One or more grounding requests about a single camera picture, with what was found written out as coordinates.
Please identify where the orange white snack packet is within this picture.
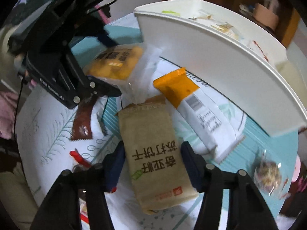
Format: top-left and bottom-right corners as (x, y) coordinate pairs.
(153, 68), (247, 163)

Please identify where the clear packet nut snack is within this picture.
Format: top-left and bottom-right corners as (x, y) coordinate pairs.
(253, 149), (289, 199)

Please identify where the dark brown small sachet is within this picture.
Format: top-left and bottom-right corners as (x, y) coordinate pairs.
(70, 96), (97, 141)

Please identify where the kraft brown cracker packet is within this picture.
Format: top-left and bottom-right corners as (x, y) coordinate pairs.
(118, 95), (199, 214)

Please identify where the white plastic tray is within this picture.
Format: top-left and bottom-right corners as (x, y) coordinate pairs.
(134, 0), (306, 136)

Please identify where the yellow clear snack packet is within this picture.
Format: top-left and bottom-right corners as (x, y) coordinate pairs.
(83, 43), (162, 104)

